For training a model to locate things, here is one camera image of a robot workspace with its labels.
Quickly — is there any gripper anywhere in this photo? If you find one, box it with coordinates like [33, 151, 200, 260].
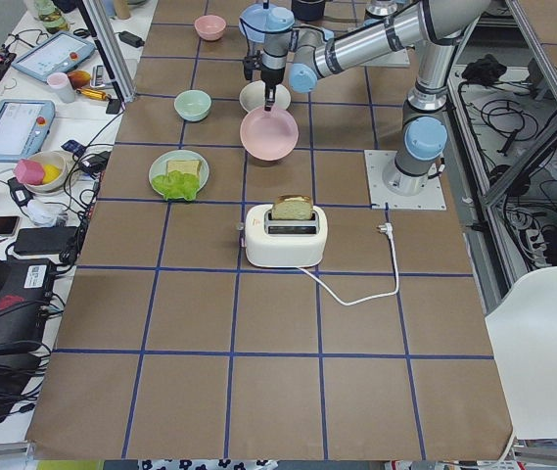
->
[243, 51, 286, 112]

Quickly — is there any pink plate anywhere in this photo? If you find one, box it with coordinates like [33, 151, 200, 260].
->
[240, 107, 299, 162]

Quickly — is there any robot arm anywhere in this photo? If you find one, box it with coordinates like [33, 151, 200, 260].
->
[239, 0, 488, 123]

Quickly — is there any beige plate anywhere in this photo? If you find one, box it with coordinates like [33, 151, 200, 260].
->
[239, 80, 291, 113]

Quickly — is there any green bowl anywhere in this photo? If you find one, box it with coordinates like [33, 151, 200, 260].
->
[174, 89, 211, 122]

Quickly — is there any pink bowl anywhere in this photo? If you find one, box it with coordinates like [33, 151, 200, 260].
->
[194, 15, 227, 41]

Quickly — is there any dark blue pot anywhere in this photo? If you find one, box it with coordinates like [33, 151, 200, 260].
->
[291, 0, 327, 22]

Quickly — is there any toast slice on plate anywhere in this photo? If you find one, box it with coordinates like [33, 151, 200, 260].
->
[166, 160, 202, 178]

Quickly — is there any bread slice in toaster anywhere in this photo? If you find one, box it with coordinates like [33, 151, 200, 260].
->
[271, 195, 313, 220]

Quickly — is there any green plate with food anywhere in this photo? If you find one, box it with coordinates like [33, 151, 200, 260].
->
[149, 150, 209, 201]

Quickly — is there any lettuce leaf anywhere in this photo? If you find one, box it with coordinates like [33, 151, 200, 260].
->
[151, 171, 200, 201]

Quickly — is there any white toaster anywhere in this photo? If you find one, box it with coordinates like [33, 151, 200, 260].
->
[243, 204, 328, 268]

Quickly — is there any orange metal cylinder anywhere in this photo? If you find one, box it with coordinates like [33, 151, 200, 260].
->
[76, 88, 111, 101]

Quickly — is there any pink cup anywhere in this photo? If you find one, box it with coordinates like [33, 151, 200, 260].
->
[46, 72, 76, 103]

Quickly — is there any teach pendant far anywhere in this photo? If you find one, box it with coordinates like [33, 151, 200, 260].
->
[12, 31, 96, 82]

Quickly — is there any teach pendant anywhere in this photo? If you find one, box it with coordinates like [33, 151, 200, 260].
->
[0, 100, 56, 163]
[12, 31, 96, 82]

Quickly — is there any bowl with toy fruit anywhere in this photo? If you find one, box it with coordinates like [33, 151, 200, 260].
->
[13, 150, 72, 195]

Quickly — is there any teach pendant near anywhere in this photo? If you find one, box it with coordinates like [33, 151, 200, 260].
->
[0, 100, 56, 163]

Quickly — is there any white chair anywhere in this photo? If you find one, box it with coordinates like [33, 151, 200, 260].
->
[486, 267, 557, 440]

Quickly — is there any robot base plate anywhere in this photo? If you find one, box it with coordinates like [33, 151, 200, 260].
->
[364, 150, 446, 211]

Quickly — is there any aluminium frame post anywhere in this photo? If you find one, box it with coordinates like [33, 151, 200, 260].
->
[77, 0, 136, 104]

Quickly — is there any white toaster cable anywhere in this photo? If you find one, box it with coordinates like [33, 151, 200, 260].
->
[296, 222, 400, 307]

